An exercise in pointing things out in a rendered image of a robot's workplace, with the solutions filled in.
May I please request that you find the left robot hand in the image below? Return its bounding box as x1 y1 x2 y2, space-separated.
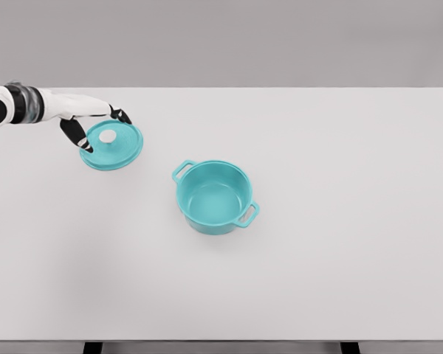
55 93 133 154

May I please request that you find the turquoise pot lid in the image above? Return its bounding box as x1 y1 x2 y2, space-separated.
79 119 144 171

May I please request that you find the turquoise pot with handles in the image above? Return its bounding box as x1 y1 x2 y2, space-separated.
172 159 261 236

